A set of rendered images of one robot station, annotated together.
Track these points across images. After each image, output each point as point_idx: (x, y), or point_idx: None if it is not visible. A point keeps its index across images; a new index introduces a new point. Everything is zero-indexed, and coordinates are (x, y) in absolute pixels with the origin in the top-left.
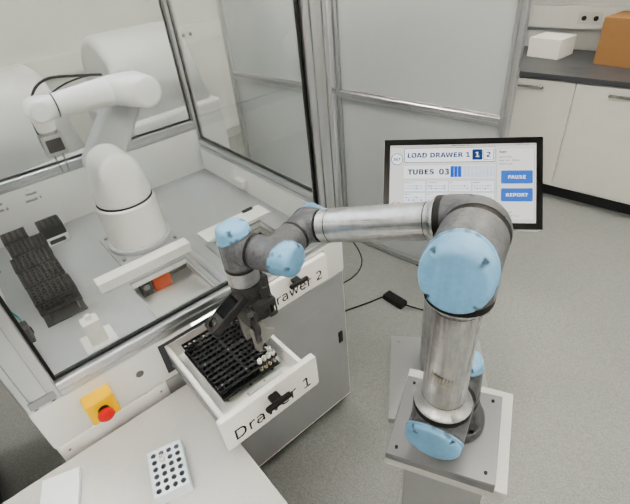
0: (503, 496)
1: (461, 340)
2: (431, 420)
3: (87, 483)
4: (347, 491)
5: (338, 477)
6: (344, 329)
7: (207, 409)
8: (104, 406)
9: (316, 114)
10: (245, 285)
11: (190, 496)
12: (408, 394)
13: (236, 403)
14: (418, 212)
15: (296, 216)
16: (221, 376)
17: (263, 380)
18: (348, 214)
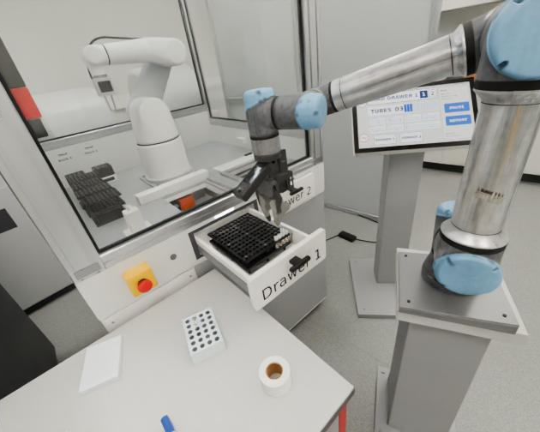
0: (525, 338)
1: (526, 134)
2: (471, 248)
3: (128, 349)
4: (334, 369)
5: (326, 359)
6: None
7: (233, 279)
8: (143, 279)
9: (309, 48)
10: (270, 150)
11: (223, 354)
12: (404, 263)
13: None
14: (445, 40)
15: (313, 88)
16: (244, 251)
17: (279, 255)
18: (366, 69)
